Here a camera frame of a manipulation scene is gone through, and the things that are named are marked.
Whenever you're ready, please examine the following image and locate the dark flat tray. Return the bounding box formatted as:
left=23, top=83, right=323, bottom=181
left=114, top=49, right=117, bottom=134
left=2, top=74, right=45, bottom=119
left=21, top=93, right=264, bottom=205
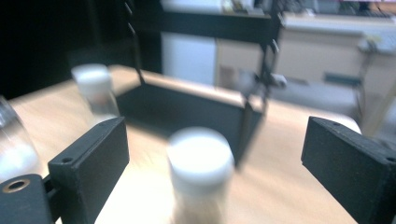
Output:
left=322, top=71, right=363, bottom=88

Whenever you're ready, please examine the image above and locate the glass jar with brown powder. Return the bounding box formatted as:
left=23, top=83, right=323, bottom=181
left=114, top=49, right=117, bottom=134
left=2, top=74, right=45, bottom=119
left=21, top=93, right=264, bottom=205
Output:
left=166, top=126, right=236, bottom=224

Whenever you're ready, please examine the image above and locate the small white device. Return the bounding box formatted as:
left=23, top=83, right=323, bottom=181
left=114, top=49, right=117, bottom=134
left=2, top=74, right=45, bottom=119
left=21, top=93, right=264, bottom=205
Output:
left=270, top=73, right=289, bottom=89

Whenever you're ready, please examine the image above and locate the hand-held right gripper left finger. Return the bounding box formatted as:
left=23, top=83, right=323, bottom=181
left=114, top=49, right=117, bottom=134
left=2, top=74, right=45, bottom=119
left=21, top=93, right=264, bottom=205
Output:
left=48, top=116, right=130, bottom=224

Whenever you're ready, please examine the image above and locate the lidless clear glass jar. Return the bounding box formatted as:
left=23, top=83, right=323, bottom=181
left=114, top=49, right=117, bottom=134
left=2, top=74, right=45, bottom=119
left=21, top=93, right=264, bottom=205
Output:
left=0, top=95, right=42, bottom=184

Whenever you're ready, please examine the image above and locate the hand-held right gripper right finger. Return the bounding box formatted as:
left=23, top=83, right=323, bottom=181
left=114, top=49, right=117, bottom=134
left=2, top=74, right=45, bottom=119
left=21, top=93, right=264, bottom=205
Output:
left=301, top=116, right=396, bottom=224

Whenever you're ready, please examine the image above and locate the glass jar with white powder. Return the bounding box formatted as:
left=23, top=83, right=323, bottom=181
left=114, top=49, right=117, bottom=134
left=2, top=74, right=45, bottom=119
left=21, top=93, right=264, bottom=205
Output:
left=70, top=63, right=121, bottom=126

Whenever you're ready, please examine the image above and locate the white cabinet panel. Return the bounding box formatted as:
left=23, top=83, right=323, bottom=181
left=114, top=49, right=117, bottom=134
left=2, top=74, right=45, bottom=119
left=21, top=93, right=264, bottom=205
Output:
left=161, top=32, right=218, bottom=86

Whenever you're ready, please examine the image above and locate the black metal rack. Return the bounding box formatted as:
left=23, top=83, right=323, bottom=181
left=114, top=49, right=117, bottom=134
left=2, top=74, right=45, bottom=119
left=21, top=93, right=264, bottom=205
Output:
left=116, top=0, right=283, bottom=171

